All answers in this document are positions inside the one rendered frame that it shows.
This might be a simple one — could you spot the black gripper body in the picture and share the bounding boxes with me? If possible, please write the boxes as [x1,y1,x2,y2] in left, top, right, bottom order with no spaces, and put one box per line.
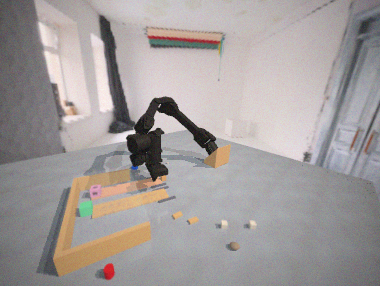
[146,147,168,178]

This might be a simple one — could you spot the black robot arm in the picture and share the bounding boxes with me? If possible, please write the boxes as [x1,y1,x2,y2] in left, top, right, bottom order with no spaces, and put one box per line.
[126,96,218,167]

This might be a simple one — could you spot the small red cylinder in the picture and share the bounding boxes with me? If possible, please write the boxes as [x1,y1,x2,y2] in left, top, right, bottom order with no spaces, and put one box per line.
[103,263,114,280]

